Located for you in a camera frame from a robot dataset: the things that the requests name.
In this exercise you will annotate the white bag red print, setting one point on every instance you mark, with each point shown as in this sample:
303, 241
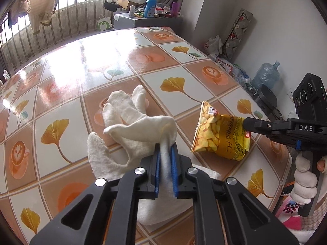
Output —
213, 45

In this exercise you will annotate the clear water jug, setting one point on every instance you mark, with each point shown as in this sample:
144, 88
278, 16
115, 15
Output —
265, 75

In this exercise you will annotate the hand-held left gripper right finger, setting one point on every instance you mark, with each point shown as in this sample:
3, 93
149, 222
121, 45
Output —
175, 173

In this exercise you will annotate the black rice cooker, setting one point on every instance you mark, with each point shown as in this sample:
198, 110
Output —
267, 99

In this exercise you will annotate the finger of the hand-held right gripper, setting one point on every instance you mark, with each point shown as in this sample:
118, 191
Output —
265, 126

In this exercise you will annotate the beige hanging garment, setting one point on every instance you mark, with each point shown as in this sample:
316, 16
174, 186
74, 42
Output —
43, 10

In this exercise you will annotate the open cardboard box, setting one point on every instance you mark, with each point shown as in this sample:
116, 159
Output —
125, 3

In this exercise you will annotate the white shopping bag green logo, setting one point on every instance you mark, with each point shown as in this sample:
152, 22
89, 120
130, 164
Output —
104, 23

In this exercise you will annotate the white towel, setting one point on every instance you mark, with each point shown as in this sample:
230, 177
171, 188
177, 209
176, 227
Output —
138, 127

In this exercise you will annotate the wall socket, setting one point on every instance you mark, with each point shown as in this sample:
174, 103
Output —
290, 93

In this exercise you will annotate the small white bottle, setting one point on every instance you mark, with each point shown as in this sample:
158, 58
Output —
132, 11

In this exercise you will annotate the metal balcony railing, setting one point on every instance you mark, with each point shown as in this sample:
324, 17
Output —
63, 25

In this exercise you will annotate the grey cabinet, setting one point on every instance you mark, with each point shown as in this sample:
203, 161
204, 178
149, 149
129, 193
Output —
148, 23

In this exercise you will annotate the yellow snack packet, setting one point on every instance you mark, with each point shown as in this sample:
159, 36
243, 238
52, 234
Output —
217, 137

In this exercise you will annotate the brown hanging coat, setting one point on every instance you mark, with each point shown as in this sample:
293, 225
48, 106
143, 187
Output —
24, 2

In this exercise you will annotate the printed folded cardboard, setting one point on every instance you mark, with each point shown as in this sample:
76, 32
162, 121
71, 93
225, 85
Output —
237, 33

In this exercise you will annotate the black flat object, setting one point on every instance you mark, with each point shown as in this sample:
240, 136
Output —
111, 6

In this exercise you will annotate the blue plastic bottle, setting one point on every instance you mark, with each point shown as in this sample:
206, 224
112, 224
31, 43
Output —
150, 7

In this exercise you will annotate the pile of plastic packaging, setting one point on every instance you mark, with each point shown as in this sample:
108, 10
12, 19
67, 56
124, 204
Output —
230, 69

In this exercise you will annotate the person's right hand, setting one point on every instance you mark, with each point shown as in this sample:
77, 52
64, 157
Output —
304, 181

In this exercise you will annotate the purple bottle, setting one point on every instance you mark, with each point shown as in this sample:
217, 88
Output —
175, 8

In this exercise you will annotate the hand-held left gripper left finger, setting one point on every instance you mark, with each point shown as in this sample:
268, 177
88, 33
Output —
155, 173

